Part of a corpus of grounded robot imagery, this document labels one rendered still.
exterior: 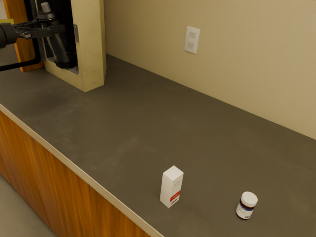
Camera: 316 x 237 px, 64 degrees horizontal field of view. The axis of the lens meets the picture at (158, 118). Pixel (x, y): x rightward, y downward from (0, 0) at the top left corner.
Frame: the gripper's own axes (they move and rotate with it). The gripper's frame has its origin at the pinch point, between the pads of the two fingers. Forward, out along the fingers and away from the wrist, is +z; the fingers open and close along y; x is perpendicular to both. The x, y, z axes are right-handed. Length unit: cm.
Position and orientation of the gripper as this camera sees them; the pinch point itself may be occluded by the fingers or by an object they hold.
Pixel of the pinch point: (52, 26)
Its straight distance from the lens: 119.6
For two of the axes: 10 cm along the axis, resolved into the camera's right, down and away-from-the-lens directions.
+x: -0.8, 8.3, 5.6
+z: 6.3, -3.9, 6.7
